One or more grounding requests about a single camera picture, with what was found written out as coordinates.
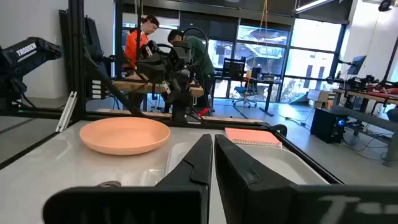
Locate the yellow hanging rope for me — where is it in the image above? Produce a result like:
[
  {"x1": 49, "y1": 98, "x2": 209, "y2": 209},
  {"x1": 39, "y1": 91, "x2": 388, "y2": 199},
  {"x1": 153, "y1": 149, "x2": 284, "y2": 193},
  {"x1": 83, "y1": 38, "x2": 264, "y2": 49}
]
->
[{"x1": 244, "y1": 0, "x2": 269, "y2": 103}]

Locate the black computer tower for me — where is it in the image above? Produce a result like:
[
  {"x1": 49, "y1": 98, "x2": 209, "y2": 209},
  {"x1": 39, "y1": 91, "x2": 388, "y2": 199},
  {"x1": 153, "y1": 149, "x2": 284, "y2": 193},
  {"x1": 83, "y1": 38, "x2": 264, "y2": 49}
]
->
[{"x1": 310, "y1": 107, "x2": 348, "y2": 144}]

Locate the black perforated monitor back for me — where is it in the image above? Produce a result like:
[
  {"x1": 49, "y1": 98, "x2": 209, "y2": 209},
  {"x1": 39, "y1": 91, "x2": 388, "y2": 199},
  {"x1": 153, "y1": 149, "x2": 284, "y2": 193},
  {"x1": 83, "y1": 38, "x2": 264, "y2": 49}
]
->
[{"x1": 221, "y1": 57, "x2": 247, "y2": 82}]

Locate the blue office chair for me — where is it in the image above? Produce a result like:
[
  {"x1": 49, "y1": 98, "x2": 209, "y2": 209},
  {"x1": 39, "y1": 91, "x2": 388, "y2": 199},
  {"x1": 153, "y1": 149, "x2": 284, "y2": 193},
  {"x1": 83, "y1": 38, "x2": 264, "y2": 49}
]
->
[{"x1": 232, "y1": 67, "x2": 262, "y2": 109}]

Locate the white aluminium profile bar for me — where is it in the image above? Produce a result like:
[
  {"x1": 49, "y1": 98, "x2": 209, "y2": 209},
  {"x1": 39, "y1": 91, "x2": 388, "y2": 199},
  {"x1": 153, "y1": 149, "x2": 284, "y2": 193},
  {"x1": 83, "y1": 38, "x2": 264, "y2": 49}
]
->
[{"x1": 55, "y1": 91, "x2": 78, "y2": 133}]

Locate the person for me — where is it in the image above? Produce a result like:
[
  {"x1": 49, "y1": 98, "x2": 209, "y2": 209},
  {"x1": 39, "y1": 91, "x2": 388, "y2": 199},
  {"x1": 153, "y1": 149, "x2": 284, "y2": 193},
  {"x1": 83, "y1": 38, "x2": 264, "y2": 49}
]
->
[
  {"x1": 123, "y1": 14, "x2": 160, "y2": 74},
  {"x1": 167, "y1": 29, "x2": 216, "y2": 111}
]

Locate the black table edge clamp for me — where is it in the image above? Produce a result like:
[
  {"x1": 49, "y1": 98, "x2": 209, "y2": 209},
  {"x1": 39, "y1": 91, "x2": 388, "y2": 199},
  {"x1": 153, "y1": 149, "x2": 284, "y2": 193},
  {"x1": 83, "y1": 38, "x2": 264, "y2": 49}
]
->
[{"x1": 269, "y1": 123, "x2": 289, "y2": 138}]

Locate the black desk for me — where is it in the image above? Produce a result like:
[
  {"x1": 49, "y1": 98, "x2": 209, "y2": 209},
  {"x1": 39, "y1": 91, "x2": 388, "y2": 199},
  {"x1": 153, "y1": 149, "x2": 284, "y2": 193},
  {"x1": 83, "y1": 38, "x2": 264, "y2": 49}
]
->
[{"x1": 214, "y1": 74, "x2": 282, "y2": 118}]

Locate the black aluminium frame post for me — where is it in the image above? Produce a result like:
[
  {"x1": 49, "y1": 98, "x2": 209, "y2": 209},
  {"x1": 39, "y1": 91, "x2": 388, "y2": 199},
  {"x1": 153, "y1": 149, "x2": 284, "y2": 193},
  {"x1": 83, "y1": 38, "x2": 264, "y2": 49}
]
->
[{"x1": 58, "y1": 0, "x2": 108, "y2": 122}]

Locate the cardboard box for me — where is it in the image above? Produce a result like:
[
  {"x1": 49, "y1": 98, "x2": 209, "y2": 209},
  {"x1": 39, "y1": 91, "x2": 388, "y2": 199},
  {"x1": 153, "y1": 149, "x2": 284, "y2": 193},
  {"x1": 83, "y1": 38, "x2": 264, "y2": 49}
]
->
[{"x1": 307, "y1": 89, "x2": 331, "y2": 110}]

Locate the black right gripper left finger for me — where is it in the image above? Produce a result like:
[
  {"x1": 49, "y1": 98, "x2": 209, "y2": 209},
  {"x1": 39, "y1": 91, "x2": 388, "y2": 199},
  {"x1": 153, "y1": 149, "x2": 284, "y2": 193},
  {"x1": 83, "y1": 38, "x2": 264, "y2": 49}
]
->
[{"x1": 42, "y1": 133, "x2": 214, "y2": 224}]

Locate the wooden work table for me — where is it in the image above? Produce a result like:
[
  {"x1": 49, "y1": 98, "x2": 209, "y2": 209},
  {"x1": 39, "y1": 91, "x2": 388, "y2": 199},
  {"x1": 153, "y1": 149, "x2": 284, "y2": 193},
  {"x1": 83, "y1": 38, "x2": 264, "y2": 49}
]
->
[{"x1": 112, "y1": 78, "x2": 205, "y2": 98}]

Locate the peach round plate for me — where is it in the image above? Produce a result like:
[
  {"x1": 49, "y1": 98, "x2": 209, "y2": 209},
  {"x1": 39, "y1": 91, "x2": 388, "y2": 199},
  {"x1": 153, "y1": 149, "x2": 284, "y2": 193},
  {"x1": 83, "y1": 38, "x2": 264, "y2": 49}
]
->
[{"x1": 79, "y1": 116, "x2": 171, "y2": 156}]

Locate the pink spiral notebook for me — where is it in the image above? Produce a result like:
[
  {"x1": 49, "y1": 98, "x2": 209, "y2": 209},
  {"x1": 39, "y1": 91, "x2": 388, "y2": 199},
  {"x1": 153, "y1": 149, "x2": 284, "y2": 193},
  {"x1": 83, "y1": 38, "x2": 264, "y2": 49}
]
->
[{"x1": 224, "y1": 127, "x2": 283, "y2": 148}]

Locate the grey long work table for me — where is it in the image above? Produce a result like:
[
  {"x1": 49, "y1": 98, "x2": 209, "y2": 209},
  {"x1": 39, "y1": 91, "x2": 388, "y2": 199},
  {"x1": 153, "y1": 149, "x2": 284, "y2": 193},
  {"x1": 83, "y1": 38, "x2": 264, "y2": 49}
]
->
[{"x1": 330, "y1": 88, "x2": 398, "y2": 167}]

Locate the tilted dark monitor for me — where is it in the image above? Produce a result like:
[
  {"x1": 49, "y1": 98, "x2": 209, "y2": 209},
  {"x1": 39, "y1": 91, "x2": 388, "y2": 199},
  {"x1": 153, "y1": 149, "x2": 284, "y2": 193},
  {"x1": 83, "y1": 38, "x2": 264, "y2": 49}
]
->
[{"x1": 346, "y1": 55, "x2": 368, "y2": 76}]

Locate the long ceiling light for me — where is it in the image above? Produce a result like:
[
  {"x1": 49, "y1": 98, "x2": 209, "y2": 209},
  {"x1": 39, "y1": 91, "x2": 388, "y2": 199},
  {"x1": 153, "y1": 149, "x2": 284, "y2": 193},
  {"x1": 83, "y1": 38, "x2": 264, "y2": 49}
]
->
[{"x1": 293, "y1": 0, "x2": 331, "y2": 14}]

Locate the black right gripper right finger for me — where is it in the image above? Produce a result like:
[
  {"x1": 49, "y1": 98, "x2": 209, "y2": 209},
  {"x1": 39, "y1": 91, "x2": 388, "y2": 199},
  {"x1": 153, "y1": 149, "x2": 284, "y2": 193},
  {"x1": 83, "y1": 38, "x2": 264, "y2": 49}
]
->
[{"x1": 214, "y1": 134, "x2": 398, "y2": 224}]

